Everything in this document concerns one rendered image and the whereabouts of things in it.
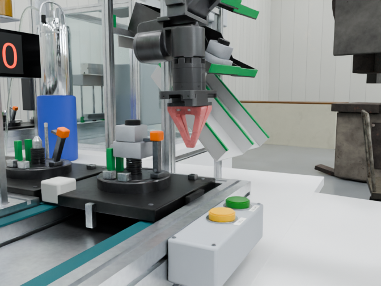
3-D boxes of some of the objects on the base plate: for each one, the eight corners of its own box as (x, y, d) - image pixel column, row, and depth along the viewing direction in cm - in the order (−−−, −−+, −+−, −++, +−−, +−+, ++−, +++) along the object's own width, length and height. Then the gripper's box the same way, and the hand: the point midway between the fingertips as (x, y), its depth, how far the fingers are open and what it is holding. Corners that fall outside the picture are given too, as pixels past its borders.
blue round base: (85, 158, 167) (83, 95, 164) (59, 164, 154) (56, 96, 150) (59, 155, 174) (56, 95, 171) (31, 160, 160) (28, 95, 157)
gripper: (193, 54, 60) (195, 152, 62) (218, 58, 69) (219, 144, 71) (156, 57, 63) (159, 150, 65) (184, 61, 72) (186, 143, 74)
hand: (190, 142), depth 68 cm, fingers closed
